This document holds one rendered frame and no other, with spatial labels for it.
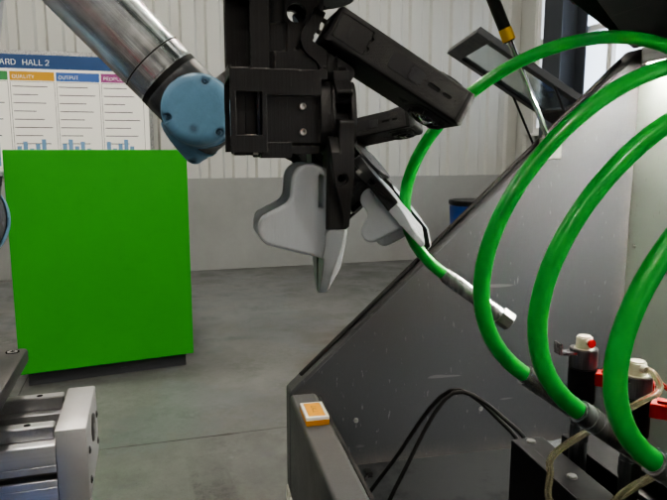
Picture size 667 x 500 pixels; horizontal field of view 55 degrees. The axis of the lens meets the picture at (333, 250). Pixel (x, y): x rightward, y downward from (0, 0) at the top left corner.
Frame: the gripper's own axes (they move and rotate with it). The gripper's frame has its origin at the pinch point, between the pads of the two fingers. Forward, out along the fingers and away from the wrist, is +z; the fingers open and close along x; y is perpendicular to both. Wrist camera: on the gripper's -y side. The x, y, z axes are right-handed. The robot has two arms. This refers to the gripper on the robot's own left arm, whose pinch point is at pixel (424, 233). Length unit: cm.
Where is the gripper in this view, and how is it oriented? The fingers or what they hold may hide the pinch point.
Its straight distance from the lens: 74.3
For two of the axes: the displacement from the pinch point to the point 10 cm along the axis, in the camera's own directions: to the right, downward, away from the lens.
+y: -7.2, 6.4, 2.5
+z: 5.7, 7.6, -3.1
